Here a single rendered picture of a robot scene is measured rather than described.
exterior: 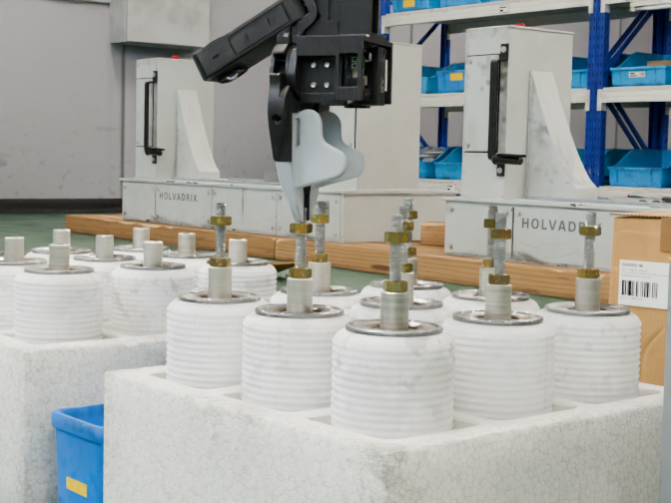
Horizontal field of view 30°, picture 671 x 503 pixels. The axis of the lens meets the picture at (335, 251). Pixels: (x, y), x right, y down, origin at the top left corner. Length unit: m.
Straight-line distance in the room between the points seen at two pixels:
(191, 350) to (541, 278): 2.57
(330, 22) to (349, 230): 3.41
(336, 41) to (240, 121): 7.48
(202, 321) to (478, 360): 0.25
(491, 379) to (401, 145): 3.59
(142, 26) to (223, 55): 6.81
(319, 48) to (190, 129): 4.59
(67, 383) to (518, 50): 2.81
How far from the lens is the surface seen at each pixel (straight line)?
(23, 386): 1.33
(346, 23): 1.03
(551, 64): 4.07
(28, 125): 7.74
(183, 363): 1.13
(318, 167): 1.02
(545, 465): 1.01
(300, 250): 1.05
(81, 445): 1.27
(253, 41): 1.06
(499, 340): 1.01
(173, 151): 5.65
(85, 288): 1.38
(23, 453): 1.34
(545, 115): 3.96
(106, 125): 7.97
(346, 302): 1.19
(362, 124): 4.46
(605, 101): 6.98
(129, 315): 1.44
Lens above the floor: 0.38
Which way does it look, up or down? 4 degrees down
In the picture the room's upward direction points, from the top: 1 degrees clockwise
